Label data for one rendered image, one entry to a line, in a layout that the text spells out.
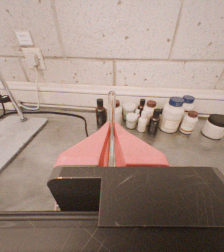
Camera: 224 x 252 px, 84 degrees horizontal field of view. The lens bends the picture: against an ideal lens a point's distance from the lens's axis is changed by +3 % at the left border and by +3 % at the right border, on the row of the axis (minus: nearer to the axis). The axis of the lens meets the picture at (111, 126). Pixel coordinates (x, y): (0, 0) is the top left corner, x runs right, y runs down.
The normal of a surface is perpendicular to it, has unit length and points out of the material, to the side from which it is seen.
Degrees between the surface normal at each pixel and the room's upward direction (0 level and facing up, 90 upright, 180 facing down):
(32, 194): 0
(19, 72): 90
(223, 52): 90
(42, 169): 0
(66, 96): 90
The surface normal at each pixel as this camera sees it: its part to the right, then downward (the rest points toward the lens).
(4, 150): -0.01, -0.79
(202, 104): -0.14, 0.61
